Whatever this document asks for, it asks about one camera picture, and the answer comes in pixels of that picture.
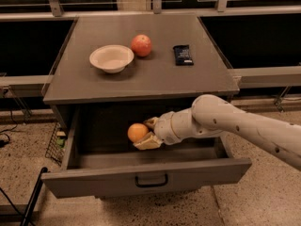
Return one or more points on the orange fruit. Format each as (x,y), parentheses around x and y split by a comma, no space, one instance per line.
(137,131)

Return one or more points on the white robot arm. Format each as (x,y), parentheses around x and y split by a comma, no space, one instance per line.
(210,116)

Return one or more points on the black metal stand leg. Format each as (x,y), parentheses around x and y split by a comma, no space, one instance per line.
(29,209)

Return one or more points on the white bowl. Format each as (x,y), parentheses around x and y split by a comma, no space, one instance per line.
(111,58)

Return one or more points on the grey cabinet with counter top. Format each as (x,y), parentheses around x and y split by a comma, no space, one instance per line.
(155,76)

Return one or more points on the black wire basket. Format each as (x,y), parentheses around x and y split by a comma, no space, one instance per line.
(56,146)

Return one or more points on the open grey top drawer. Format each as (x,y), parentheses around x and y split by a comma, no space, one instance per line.
(100,161)

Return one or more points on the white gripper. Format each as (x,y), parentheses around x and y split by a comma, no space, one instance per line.
(164,127)

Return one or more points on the dark blue snack bar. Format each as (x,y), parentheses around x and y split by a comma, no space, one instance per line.
(182,55)

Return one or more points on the red apple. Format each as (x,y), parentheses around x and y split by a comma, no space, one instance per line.
(141,45)

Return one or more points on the black drawer handle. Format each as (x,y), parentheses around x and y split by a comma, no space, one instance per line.
(150,182)

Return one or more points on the metal window railing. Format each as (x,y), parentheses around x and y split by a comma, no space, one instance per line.
(52,10)

